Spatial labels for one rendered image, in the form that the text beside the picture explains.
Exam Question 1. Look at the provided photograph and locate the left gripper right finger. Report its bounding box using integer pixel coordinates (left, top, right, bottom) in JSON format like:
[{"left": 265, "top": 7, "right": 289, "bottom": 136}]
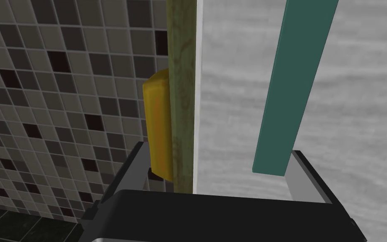
[{"left": 285, "top": 150, "right": 333, "bottom": 205}]

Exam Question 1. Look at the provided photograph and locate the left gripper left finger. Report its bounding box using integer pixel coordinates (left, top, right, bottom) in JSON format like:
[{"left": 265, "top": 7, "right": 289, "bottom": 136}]
[{"left": 99, "top": 141, "right": 153, "bottom": 204}]

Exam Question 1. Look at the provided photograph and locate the yellow block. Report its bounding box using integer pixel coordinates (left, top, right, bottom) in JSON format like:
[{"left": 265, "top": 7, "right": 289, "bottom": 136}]
[{"left": 142, "top": 68, "right": 174, "bottom": 182}]

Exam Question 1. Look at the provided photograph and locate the olive green cupboard side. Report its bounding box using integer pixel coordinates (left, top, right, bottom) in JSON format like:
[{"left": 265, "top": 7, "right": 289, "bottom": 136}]
[{"left": 166, "top": 0, "right": 197, "bottom": 195}]

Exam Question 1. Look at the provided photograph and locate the grey cupboard door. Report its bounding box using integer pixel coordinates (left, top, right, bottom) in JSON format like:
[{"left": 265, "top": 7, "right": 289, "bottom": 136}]
[{"left": 193, "top": 0, "right": 387, "bottom": 233}]

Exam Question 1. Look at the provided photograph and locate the teal bar handle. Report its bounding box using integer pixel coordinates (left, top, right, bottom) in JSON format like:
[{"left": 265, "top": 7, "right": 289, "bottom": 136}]
[{"left": 252, "top": 0, "right": 340, "bottom": 177}]

